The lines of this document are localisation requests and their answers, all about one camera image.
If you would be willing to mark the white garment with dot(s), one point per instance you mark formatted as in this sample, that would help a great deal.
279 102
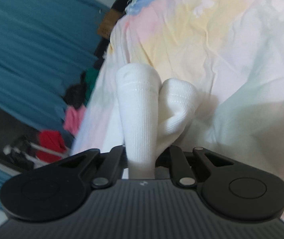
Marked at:
148 115

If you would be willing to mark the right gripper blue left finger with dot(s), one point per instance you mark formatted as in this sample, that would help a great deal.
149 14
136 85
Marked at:
111 168

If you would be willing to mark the green garment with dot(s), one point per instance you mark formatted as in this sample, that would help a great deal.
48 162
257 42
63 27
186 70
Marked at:
90 80

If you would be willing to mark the red garment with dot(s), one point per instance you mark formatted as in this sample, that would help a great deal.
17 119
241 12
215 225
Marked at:
50 140

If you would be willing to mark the pastel bed duvet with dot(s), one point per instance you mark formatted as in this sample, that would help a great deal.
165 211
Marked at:
232 51

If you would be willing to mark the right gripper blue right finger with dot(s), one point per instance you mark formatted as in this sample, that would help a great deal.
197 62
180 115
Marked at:
180 172

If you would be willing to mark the silver garment steamer stand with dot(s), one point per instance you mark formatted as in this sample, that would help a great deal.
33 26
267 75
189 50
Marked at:
24 149

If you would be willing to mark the black sofa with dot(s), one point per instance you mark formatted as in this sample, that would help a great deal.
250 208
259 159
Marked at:
120 6

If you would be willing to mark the black garment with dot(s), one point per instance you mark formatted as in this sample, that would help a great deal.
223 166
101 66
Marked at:
75 94

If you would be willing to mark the pink garment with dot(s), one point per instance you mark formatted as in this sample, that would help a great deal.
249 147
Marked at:
73 119

